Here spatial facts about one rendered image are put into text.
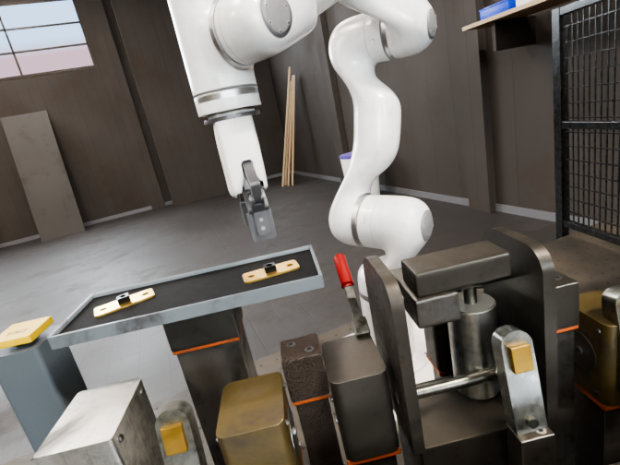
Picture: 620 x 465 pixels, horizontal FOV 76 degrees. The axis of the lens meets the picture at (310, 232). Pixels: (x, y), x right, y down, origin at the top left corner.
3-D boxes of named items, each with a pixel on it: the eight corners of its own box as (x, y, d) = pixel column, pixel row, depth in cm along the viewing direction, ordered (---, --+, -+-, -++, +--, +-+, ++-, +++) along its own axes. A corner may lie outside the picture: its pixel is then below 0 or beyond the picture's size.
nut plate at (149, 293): (95, 318, 56) (91, 311, 55) (94, 310, 59) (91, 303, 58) (155, 296, 59) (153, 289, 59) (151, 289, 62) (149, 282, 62)
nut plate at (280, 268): (244, 284, 56) (243, 277, 56) (242, 276, 60) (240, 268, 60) (300, 268, 58) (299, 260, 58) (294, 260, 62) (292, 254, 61)
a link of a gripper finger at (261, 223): (241, 193, 51) (253, 241, 53) (244, 196, 48) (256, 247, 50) (265, 187, 52) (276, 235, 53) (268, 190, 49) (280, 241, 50)
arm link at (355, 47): (383, 255, 82) (319, 246, 92) (407, 245, 91) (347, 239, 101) (387, -6, 74) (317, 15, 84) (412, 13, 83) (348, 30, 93)
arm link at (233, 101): (194, 101, 55) (199, 123, 56) (193, 95, 47) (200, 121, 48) (252, 89, 57) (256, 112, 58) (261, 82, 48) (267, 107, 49)
